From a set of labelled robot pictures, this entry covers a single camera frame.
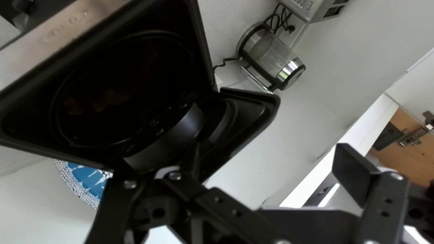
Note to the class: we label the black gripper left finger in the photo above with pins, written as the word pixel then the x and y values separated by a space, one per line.
pixel 134 205

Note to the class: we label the blue patterned decorative plate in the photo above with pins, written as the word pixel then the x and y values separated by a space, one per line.
pixel 87 184

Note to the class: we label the black coffee making machine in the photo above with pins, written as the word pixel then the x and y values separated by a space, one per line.
pixel 124 86

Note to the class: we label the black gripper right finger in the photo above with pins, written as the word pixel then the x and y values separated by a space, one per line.
pixel 382 196

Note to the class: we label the glass electric kettle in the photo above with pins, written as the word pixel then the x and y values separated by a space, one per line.
pixel 267 59

